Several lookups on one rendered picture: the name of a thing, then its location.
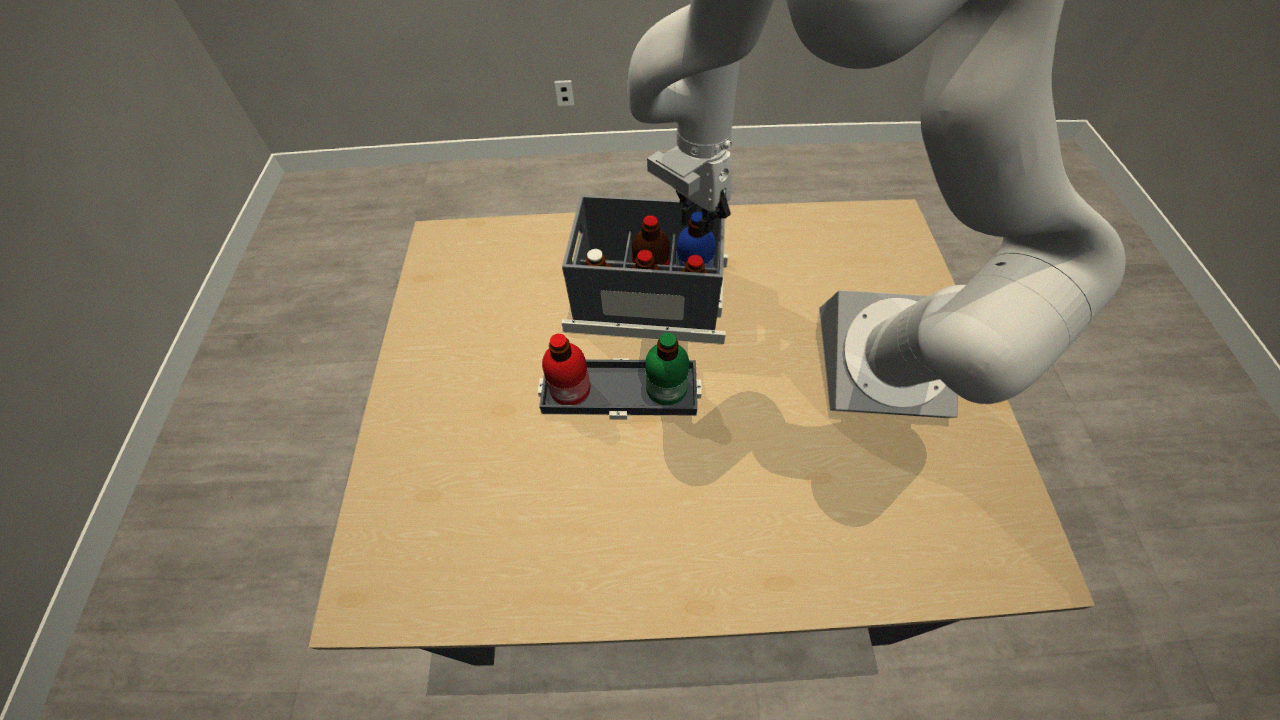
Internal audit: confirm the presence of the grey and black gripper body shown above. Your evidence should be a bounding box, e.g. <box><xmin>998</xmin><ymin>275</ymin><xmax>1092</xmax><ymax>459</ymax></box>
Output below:
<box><xmin>676</xmin><ymin>150</ymin><xmax>732</xmax><ymax>211</ymax></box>

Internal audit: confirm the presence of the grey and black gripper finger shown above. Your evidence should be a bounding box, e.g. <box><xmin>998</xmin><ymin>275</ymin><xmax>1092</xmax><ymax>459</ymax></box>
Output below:
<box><xmin>698</xmin><ymin>190</ymin><xmax>731</xmax><ymax>237</ymax></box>
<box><xmin>676</xmin><ymin>191</ymin><xmax>698</xmax><ymax>225</ymax></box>

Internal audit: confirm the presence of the blue bottle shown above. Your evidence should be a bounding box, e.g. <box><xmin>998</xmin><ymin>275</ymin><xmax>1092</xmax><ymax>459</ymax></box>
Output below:
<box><xmin>676</xmin><ymin>211</ymin><xmax>716</xmax><ymax>268</ymax></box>

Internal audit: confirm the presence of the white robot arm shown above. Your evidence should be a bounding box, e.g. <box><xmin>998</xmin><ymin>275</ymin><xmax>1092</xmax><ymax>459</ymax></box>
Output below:
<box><xmin>628</xmin><ymin>0</ymin><xmax>1125</xmax><ymax>407</ymax></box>

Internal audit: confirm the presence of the brown bottle with red cap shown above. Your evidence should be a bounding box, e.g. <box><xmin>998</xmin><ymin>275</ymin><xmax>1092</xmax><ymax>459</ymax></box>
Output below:
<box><xmin>632</xmin><ymin>217</ymin><xmax>669</xmax><ymax>265</ymax></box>
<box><xmin>681</xmin><ymin>255</ymin><xmax>708</xmax><ymax>273</ymax></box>
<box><xmin>631</xmin><ymin>250</ymin><xmax>660</xmax><ymax>270</ymax></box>

